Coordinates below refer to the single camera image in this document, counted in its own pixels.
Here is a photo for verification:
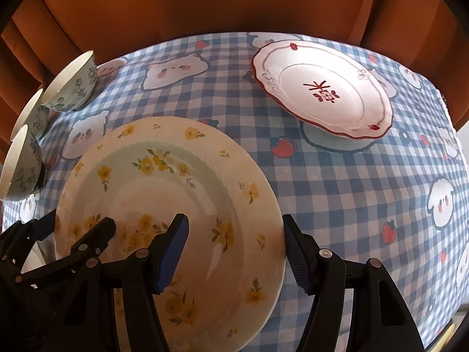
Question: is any red-rimmed white plate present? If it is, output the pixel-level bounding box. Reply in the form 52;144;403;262
251;40;394;141

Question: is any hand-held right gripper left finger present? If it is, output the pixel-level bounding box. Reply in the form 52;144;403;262
40;213;190;352

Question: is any floral ceramic bowl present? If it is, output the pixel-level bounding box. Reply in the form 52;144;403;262
10;88;50;142
0;124;45;202
40;50;98;112

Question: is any yellow flower plate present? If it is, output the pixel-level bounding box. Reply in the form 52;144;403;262
54;116;286;352

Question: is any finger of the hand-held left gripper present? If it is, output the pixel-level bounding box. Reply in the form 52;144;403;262
20;217;117;287
0;209;59;265

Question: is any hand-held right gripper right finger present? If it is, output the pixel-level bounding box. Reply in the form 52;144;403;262
282;214;426;352

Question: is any blue checked bear tablecloth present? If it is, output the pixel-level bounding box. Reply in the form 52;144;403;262
0;31;469;352

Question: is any orange curtain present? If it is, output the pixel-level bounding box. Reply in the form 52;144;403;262
0;0;462;165

